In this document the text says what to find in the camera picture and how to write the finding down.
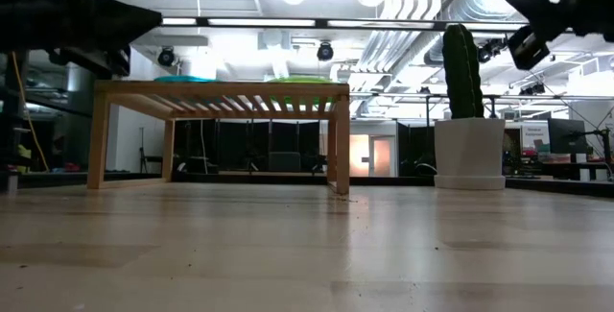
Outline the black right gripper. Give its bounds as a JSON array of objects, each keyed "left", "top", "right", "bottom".
[{"left": 502, "top": 0, "right": 585, "bottom": 71}]

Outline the green cactus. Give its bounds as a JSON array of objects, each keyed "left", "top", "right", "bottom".
[{"left": 441, "top": 23, "right": 484, "bottom": 120}]

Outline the black aluminium table frame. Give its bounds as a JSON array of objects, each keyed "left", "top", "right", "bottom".
[{"left": 18, "top": 171, "right": 614, "bottom": 192}]

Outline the slatted wooden shelf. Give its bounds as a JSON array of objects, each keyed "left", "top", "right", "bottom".
[{"left": 86, "top": 80, "right": 351, "bottom": 196}]

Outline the white printed sign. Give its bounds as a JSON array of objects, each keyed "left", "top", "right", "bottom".
[{"left": 520, "top": 123, "right": 551, "bottom": 153}]

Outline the yellow cable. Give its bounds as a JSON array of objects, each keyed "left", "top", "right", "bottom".
[{"left": 12, "top": 52, "right": 50, "bottom": 173}]

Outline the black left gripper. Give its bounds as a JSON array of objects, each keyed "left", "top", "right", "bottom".
[{"left": 47, "top": 0, "right": 163, "bottom": 79}]

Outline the black computer monitor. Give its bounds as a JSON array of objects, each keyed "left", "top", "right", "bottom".
[{"left": 547, "top": 118, "right": 589, "bottom": 155}]

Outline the black hanging spotlight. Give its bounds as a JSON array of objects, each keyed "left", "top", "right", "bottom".
[
  {"left": 316, "top": 41, "right": 335, "bottom": 62},
  {"left": 157, "top": 46, "right": 177, "bottom": 67}
]

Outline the black track spotlight cluster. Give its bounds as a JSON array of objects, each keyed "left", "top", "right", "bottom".
[{"left": 477, "top": 36, "right": 510, "bottom": 63}]

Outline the grey box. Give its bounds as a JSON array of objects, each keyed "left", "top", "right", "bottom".
[{"left": 268, "top": 152, "right": 302, "bottom": 173}]

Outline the black partition curtain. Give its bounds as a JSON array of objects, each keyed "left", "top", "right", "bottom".
[{"left": 172, "top": 119, "right": 321, "bottom": 174}]

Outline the white hexagonal plant pot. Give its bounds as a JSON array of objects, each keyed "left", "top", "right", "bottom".
[{"left": 434, "top": 117, "right": 508, "bottom": 191}]

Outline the frosted glass door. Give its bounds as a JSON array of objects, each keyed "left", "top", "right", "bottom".
[{"left": 368, "top": 134, "right": 397, "bottom": 178}]

